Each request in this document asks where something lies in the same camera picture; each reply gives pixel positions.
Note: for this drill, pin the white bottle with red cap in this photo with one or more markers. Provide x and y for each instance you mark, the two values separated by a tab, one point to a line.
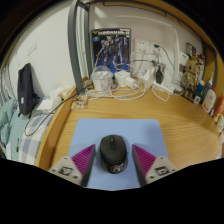
209	100

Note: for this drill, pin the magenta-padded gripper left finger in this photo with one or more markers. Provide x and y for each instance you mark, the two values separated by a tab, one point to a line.
75	165

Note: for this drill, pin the light blue mouse pad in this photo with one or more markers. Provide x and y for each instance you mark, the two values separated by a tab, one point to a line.
133	130

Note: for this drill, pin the black bag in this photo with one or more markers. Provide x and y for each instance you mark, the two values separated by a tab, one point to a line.
26	90

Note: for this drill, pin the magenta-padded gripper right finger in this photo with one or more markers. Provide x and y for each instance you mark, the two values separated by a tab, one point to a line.
151	164

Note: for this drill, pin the clear round lidded container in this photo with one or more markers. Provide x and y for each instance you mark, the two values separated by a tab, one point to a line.
101	79

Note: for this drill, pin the white wall socket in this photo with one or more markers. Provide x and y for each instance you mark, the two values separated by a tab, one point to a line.
145	46

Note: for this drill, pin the robot model kit box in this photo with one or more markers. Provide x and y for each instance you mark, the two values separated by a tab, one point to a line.
111	50

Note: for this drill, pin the blue checked bedding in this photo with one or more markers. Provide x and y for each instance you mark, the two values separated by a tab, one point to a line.
23	133

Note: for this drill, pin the white power strip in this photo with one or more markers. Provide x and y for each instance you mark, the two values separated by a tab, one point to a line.
163	87

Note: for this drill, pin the white charger block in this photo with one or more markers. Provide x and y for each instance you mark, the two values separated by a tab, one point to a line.
122	78

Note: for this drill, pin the black computer mouse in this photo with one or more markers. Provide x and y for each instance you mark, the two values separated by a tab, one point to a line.
113	153

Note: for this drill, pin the dark spray bottle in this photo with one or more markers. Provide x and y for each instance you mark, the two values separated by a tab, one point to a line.
208	81

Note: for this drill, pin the gold robot figure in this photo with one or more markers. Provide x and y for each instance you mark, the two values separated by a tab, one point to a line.
192	76

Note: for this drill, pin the small white cube clock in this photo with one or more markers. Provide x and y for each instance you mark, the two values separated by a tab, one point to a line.
197	99

